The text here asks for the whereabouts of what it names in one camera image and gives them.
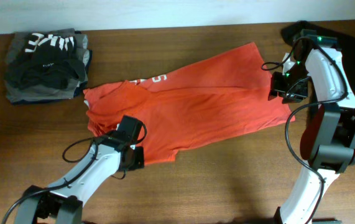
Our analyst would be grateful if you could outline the red t-shirt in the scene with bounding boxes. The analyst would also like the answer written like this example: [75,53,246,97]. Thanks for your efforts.
[84,43,290,164]

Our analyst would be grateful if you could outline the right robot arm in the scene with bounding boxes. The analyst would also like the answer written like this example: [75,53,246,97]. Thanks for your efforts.
[269,29,355,224]

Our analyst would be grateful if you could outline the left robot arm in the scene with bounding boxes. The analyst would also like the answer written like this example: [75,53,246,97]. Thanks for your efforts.
[2,131,144,223]

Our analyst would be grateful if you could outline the black t-shirt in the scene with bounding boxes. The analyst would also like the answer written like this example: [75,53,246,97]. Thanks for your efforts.
[280,21,355,95]

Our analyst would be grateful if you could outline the black shirt with white letters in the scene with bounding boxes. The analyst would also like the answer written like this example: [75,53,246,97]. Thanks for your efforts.
[4,32,86,90]

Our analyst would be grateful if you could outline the grey folded garment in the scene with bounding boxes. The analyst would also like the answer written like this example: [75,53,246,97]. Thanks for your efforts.
[4,28,90,104]

